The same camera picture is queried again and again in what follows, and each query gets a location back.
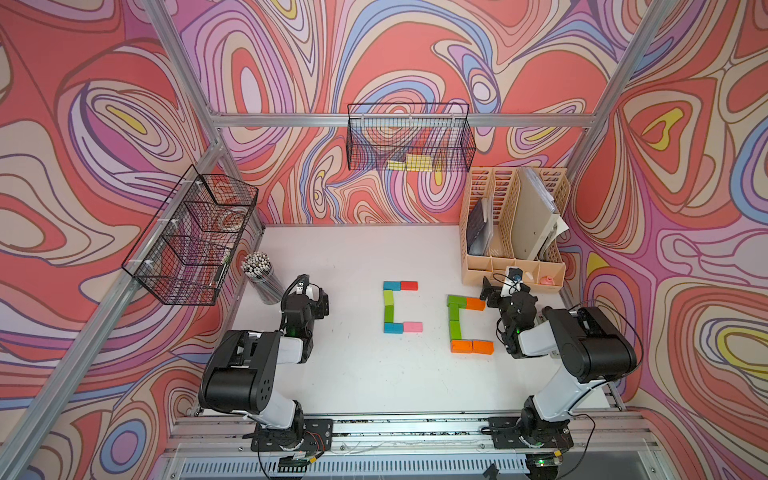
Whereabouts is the orange block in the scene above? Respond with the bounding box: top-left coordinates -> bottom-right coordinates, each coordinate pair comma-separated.
450,339 -> 474,354
472,340 -> 495,355
465,298 -> 486,311

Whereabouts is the red block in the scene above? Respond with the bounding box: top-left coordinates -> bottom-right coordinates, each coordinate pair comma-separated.
400,281 -> 419,291

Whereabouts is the pink block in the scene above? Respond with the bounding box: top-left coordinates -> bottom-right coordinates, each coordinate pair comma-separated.
402,322 -> 424,333

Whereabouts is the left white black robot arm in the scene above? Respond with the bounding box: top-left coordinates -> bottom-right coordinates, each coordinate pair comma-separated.
198,274 -> 329,430

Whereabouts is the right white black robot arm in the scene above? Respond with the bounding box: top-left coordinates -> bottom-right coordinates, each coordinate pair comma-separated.
480,279 -> 638,441

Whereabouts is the white folder in organizer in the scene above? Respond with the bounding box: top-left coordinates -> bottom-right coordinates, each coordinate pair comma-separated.
510,167 -> 570,263

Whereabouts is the dark tablet in organizer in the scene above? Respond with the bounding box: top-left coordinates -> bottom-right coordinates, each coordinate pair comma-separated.
466,197 -> 493,256

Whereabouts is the yellow sticky notes pad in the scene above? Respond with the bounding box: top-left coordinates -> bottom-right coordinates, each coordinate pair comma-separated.
386,154 -> 434,172

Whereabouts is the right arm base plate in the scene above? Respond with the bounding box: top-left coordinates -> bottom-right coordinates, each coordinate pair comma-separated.
480,417 -> 574,451

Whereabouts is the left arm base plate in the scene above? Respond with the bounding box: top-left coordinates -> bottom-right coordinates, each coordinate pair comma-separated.
250,418 -> 334,453

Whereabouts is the black wire basket left wall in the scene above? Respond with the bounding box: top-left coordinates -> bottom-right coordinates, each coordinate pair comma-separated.
122,166 -> 259,306

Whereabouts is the black wire basket wall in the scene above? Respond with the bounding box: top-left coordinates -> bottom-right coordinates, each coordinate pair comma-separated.
122,166 -> 259,306
346,100 -> 476,172

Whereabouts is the aluminium front rail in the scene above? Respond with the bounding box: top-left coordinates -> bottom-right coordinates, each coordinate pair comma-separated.
165,410 -> 660,455

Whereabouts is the black wire basket back wall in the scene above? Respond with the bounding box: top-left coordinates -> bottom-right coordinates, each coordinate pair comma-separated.
346,100 -> 476,172

